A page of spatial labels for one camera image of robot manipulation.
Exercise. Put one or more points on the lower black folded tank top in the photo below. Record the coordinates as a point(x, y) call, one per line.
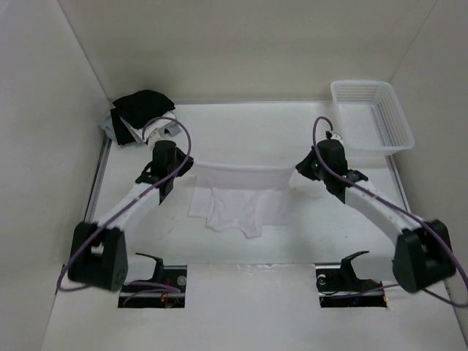
point(123, 135)

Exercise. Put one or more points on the grey folded tank top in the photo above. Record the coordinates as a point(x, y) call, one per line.
point(106, 125)

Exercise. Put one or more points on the white folded tank top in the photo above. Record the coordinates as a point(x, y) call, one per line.
point(164, 125)

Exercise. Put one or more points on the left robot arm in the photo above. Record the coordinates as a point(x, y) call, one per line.
point(98, 256)

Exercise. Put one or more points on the white plastic basket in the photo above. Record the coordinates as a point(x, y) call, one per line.
point(370, 118)

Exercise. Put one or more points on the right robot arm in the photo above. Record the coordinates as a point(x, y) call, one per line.
point(421, 256)

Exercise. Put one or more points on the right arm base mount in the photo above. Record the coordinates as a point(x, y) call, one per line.
point(340, 288)

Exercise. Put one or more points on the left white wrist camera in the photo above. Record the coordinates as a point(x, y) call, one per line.
point(153, 137)

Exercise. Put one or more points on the white tank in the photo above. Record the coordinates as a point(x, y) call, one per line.
point(164, 125)
point(241, 197)

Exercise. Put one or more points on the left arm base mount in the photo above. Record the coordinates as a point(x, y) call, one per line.
point(166, 289)

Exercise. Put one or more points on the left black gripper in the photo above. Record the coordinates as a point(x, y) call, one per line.
point(181, 155)

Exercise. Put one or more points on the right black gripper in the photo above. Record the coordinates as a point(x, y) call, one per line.
point(303, 167)

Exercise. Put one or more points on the black folded tank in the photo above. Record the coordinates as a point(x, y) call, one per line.
point(139, 108)
point(123, 135)

